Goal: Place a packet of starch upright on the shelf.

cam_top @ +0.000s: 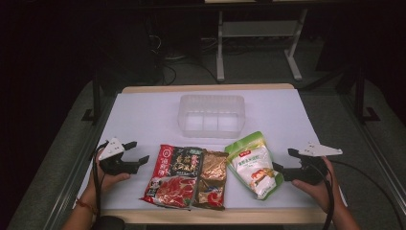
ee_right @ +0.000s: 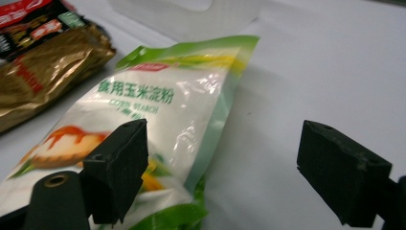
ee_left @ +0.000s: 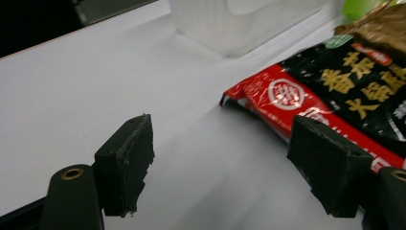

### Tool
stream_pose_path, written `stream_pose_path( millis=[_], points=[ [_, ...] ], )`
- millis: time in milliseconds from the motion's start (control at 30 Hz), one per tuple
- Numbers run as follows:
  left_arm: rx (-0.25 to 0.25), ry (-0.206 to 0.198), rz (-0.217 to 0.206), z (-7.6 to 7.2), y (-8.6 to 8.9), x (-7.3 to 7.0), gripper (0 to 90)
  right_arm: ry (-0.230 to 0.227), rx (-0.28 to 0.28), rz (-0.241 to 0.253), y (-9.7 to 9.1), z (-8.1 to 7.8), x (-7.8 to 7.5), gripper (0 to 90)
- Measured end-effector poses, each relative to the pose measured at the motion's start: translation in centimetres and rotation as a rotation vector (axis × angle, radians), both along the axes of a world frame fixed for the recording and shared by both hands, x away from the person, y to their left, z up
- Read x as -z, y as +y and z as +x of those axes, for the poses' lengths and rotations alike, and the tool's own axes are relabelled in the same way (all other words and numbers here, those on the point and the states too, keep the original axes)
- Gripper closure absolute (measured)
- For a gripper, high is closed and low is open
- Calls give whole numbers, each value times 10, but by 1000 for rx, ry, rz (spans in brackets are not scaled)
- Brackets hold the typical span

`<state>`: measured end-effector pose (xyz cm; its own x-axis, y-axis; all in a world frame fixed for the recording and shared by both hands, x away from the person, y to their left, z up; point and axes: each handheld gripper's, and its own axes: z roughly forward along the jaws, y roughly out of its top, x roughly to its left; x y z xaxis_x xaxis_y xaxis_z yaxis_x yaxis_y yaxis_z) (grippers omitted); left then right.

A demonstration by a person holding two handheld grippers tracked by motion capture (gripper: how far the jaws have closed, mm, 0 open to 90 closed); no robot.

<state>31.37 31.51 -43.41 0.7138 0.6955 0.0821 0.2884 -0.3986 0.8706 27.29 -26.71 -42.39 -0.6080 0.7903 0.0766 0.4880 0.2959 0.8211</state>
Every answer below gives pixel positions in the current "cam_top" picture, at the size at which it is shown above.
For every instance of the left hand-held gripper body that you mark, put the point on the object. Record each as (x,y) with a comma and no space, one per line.
(111,153)

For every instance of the grey metal rail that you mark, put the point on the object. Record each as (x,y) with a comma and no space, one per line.
(379,159)
(76,172)

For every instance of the person's left hand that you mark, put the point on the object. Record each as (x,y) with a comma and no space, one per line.
(110,181)

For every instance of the black metal stand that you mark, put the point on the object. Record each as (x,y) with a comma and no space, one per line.
(362,102)
(95,102)

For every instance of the red and black seasoning packet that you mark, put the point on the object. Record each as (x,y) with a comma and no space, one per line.
(174,179)

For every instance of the black round object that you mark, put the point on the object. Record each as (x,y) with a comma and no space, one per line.
(109,223)

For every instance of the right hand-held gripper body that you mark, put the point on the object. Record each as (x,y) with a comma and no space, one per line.
(314,167)

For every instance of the white metal stand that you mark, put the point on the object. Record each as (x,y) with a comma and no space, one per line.
(258,30)

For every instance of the person's right hand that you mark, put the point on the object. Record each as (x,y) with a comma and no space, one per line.
(319,193)

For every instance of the green and white pouch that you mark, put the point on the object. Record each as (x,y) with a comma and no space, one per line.
(255,166)

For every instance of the clear plastic container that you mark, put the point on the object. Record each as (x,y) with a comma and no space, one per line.
(211,116)

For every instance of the gold brown seasoning packet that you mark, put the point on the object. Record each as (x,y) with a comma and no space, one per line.
(213,179)

